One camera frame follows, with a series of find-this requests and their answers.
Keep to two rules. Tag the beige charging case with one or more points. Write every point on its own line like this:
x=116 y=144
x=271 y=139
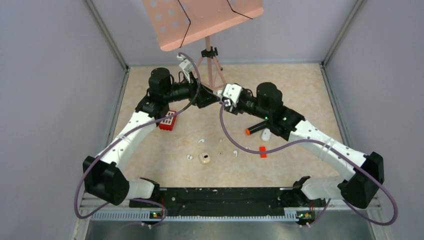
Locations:
x=204 y=158

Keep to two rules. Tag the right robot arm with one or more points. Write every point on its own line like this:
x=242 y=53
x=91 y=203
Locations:
x=359 y=173

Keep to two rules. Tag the white oval charging case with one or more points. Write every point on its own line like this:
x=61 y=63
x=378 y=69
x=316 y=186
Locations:
x=266 y=135

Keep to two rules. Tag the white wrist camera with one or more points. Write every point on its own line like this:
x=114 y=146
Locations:
x=186 y=66
x=221 y=93

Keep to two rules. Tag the red rectangular block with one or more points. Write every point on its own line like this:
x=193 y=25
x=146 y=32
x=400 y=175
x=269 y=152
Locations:
x=263 y=150

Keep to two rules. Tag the pink music stand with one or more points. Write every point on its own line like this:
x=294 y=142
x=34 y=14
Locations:
x=177 y=23

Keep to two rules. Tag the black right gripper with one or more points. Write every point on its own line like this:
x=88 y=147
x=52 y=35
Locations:
x=234 y=109

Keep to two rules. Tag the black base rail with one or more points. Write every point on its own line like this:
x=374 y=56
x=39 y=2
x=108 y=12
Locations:
x=231 y=203

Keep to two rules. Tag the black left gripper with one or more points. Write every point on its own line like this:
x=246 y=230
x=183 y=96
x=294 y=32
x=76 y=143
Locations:
x=201 y=95

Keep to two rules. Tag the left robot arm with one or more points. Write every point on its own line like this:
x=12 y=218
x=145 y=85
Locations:
x=104 y=173

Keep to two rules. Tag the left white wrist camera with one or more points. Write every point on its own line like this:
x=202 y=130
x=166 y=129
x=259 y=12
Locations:
x=186 y=66

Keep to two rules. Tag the black marker orange cap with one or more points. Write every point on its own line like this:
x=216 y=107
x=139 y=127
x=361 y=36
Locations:
x=256 y=128

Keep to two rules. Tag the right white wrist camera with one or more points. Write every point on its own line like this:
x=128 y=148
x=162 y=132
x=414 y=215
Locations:
x=221 y=93

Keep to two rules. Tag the red white grid block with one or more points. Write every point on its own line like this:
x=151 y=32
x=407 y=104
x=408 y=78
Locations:
x=168 y=123

